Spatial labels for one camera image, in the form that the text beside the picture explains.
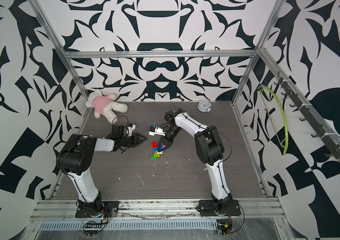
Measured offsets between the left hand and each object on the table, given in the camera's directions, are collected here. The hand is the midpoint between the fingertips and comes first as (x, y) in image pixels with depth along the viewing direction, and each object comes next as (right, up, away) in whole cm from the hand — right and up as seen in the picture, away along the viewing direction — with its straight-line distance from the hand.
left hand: (143, 137), depth 98 cm
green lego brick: (+8, -10, -13) cm, 18 cm away
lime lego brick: (+10, -7, -14) cm, 19 cm away
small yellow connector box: (+43, -37, -27) cm, 63 cm away
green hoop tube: (+68, 0, -32) cm, 75 cm away
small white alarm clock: (+43, +22, +17) cm, 51 cm away
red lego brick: (+8, -3, -10) cm, 13 cm away
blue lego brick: (+9, -4, -15) cm, 18 cm away
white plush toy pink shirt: (-29, +22, +7) cm, 37 cm away
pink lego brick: (+14, -2, -16) cm, 21 cm away
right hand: (+12, -3, -10) cm, 16 cm away
